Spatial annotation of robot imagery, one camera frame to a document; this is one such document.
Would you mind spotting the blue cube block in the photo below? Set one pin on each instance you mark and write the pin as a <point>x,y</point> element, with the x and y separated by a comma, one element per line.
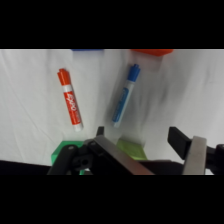
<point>87,50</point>

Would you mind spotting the dark green block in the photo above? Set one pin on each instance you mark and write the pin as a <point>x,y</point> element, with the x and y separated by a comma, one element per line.
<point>58,152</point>

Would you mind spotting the red marker pen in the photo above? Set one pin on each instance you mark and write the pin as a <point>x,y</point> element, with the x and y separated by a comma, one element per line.
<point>70,100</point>

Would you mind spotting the blue marker pen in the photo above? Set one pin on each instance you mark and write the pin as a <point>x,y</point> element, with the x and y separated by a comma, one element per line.
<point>125,96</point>

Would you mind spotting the orange cube block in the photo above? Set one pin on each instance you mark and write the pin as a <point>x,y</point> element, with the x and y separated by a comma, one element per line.
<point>151,52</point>

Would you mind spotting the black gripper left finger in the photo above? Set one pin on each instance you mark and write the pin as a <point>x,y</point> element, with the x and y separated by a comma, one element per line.
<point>110,151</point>

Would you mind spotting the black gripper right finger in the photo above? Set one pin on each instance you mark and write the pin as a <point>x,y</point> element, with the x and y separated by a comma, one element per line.
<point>195,153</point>

